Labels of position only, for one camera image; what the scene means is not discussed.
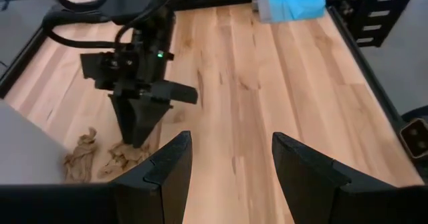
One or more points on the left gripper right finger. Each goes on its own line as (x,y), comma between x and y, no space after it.
(334,200)

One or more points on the white trash bin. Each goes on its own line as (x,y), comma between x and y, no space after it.
(26,143)

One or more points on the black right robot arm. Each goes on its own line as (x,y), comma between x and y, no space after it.
(133,3)

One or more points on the brown paper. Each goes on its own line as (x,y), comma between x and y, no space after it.
(80,157)
(123,160)

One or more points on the roll of blue bags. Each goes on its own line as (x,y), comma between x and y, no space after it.
(294,5)

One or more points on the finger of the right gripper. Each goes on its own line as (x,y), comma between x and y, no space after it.
(122,117)
(145,117)

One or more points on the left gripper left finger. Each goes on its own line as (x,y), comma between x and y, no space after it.
(150,200)

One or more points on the table-level camera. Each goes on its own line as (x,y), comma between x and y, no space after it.
(414,138)

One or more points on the black slotted rack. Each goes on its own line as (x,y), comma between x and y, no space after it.
(384,13)

